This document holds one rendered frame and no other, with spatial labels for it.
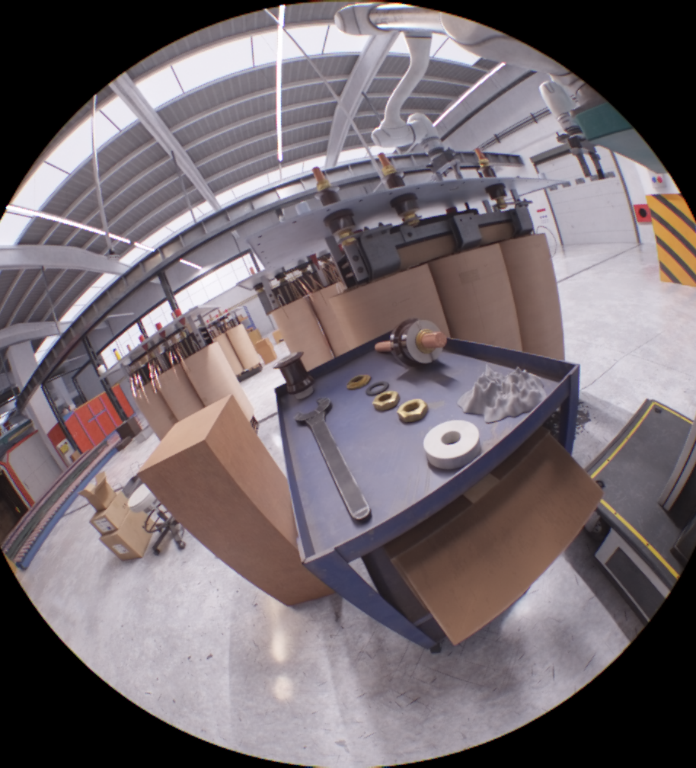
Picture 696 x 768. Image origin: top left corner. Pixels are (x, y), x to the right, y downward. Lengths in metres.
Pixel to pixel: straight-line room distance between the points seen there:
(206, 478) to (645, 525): 1.31
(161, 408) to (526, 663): 3.43
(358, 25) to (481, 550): 1.25
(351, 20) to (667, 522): 1.73
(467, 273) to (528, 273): 0.43
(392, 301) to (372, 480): 0.72
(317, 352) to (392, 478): 2.29
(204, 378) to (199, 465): 2.06
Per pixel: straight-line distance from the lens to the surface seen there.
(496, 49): 0.54
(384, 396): 0.50
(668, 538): 1.03
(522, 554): 0.36
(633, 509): 1.02
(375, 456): 0.38
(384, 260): 0.99
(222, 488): 0.78
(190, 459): 0.75
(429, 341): 0.50
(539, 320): 1.52
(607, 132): 0.62
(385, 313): 0.94
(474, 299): 1.16
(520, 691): 1.12
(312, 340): 2.54
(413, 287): 0.98
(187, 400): 2.95
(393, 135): 1.21
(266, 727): 1.38
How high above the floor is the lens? 1.11
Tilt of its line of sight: 21 degrees down
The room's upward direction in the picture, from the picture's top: 24 degrees counter-clockwise
